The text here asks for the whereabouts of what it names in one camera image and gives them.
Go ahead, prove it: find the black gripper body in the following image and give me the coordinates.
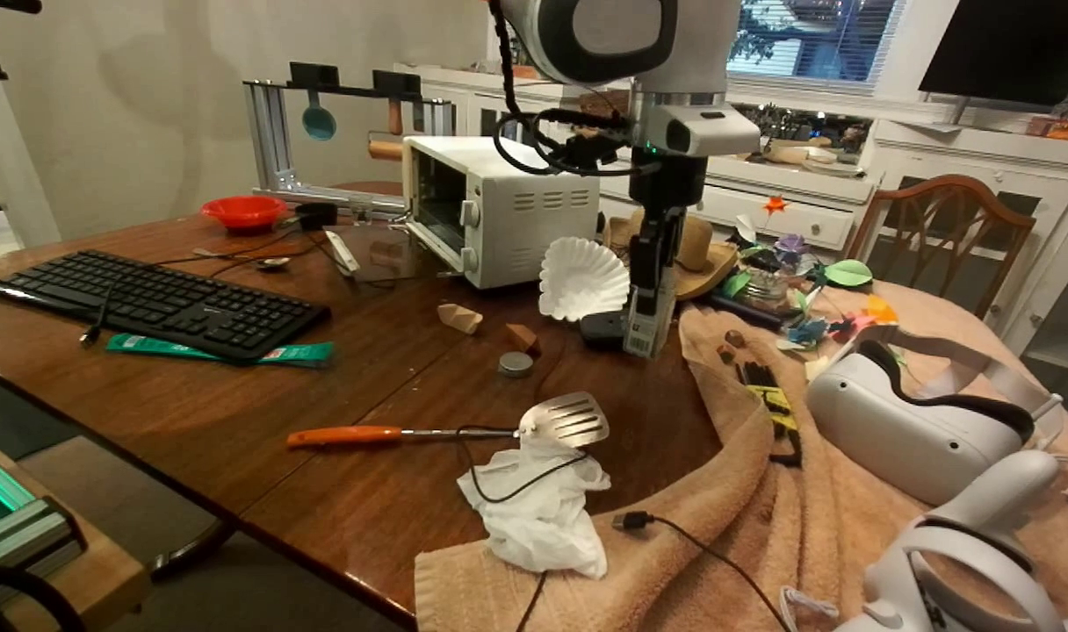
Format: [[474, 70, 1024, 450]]
[[628, 146, 707, 233]]

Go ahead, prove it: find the white spice jar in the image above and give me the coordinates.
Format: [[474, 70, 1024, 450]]
[[621, 288, 675, 357]]

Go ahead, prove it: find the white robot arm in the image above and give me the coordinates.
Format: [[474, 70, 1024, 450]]
[[488, 0, 755, 319]]

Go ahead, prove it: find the straw hat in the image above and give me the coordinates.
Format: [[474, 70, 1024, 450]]
[[604, 203, 742, 306]]

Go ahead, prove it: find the white coffee filters stack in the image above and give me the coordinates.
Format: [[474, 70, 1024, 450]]
[[538, 236, 628, 323]]

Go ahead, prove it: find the black computer mouse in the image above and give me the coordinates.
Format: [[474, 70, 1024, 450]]
[[579, 313, 625, 348]]

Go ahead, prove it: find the small brown block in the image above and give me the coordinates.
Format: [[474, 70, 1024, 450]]
[[506, 323, 540, 354]]

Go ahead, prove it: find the white toaster oven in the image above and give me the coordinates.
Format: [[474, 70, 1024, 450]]
[[401, 137, 599, 288]]

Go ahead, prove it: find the white cabinet with drawers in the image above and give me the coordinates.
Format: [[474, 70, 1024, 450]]
[[703, 118, 1068, 348]]

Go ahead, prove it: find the grey round disc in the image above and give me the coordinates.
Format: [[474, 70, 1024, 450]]
[[497, 351, 533, 377]]

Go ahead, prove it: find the green round lid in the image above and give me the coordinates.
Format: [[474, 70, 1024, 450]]
[[821, 258, 871, 290]]

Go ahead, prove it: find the small tan stone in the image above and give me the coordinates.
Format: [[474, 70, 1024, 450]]
[[437, 302, 486, 338]]

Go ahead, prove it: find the clear glass container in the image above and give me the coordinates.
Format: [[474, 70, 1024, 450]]
[[348, 221, 421, 281]]

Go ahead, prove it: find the crumpled white cloth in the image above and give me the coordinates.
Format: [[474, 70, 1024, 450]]
[[458, 439, 613, 578]]

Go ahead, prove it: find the wooden chair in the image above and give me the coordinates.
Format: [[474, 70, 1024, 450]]
[[844, 175, 1035, 317]]

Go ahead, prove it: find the white folding knife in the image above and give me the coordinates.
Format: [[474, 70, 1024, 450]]
[[323, 227, 362, 277]]

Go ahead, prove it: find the white VR headset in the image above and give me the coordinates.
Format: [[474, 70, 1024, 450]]
[[809, 326, 1061, 504]]

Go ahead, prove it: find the beige towel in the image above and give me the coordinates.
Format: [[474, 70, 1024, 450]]
[[408, 277, 1068, 632]]

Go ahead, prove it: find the green flat packet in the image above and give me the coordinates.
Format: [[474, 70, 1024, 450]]
[[106, 334, 339, 370]]

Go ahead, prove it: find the black television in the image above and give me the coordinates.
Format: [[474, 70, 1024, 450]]
[[920, 0, 1068, 105]]

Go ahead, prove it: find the red plastic bowl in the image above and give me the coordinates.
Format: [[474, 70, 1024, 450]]
[[203, 194, 290, 233]]

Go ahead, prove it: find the white VR controller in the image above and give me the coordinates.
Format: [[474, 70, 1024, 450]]
[[837, 450, 1068, 632]]

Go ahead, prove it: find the black computer keyboard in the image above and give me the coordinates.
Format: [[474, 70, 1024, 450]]
[[0, 249, 326, 351]]

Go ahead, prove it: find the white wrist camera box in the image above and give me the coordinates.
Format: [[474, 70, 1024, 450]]
[[646, 105, 758, 157]]

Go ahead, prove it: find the orange handled metal spatula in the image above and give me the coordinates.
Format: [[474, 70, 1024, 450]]
[[284, 389, 613, 450]]

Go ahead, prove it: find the metal rack frame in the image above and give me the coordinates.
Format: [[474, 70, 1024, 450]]
[[245, 61, 458, 203]]

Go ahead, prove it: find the black USB cable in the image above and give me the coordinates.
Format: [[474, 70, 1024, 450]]
[[509, 508, 796, 632]]

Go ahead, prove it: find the black thin cable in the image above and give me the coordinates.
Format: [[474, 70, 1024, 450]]
[[78, 226, 326, 348]]

